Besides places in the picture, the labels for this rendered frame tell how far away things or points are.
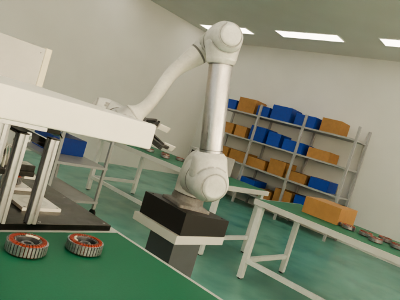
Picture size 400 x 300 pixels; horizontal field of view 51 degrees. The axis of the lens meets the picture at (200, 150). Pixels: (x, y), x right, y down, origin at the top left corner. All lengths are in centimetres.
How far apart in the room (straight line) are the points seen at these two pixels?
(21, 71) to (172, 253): 102
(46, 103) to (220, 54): 132
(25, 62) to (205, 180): 79
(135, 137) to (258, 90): 865
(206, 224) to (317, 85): 681
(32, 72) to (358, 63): 733
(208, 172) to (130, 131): 117
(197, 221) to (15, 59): 100
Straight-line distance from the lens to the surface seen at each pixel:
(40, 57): 146
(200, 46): 192
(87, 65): 790
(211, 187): 170
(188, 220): 184
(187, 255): 202
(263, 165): 810
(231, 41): 172
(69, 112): 50
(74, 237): 136
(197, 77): 971
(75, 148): 459
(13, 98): 47
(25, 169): 157
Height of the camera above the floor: 122
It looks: 3 degrees down
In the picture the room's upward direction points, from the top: 17 degrees clockwise
